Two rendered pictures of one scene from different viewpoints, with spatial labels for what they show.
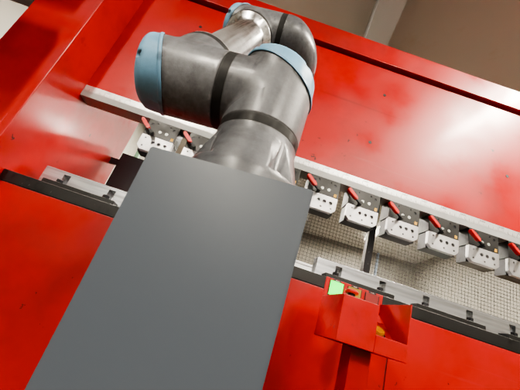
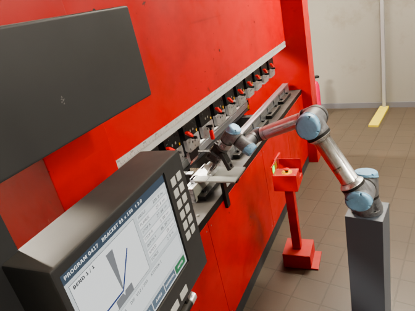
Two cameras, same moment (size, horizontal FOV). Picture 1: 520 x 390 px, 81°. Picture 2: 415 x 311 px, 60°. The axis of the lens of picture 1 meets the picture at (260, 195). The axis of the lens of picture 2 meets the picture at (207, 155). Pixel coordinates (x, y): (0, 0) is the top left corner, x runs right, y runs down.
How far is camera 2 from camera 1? 2.19 m
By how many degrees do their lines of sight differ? 72
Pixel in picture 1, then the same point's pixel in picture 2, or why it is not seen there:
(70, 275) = (201, 279)
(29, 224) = not seen: hidden behind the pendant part
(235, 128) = (377, 201)
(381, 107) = (213, 11)
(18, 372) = not seen: outside the picture
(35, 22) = (81, 194)
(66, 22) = (99, 161)
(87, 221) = not seen: hidden behind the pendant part
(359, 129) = (213, 44)
